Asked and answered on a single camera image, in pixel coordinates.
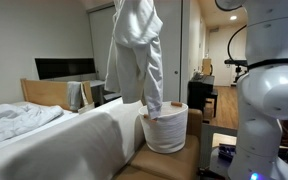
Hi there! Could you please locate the white jersey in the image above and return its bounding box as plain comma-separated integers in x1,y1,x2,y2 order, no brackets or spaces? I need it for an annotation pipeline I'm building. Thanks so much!
104,0,164,121

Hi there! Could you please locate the white woven laundry basket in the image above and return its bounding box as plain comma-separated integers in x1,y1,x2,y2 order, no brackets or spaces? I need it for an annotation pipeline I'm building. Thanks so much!
137,100,189,155

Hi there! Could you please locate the grey desk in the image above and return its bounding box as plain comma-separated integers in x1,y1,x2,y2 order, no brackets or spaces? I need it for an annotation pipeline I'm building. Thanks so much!
82,79,123,105

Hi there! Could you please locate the black piano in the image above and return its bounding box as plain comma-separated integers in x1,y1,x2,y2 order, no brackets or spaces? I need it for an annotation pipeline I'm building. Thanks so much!
186,71,220,118

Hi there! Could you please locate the wooden chair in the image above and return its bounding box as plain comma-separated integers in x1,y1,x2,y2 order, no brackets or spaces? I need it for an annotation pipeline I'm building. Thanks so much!
201,57,214,77

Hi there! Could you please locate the grey towel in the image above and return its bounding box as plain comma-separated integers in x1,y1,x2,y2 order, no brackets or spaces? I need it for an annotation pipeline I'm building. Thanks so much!
66,80,84,112

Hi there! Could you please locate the brown leather sofa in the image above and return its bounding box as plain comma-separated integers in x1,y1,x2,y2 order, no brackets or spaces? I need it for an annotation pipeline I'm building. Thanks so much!
112,107,204,180

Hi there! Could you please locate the black flat television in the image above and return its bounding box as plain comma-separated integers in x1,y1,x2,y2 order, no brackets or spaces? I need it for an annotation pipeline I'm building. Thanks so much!
34,57,97,81

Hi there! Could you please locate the wooden footboard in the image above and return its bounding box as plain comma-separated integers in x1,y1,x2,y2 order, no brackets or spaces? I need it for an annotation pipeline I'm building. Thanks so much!
19,77,95,112

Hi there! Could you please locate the black tool pile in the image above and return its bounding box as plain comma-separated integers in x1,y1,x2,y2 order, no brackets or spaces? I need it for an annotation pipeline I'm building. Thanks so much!
217,143,237,163

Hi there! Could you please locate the bed with white sheet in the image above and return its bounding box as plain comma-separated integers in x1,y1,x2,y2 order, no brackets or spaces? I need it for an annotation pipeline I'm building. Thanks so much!
0,95,146,180

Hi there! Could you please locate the grey crumpled duvet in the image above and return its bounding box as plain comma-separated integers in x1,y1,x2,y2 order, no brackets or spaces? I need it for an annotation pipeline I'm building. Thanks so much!
0,102,65,148

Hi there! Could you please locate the black tripod camera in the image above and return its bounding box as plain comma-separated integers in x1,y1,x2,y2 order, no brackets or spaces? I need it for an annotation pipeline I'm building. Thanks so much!
223,58,249,84

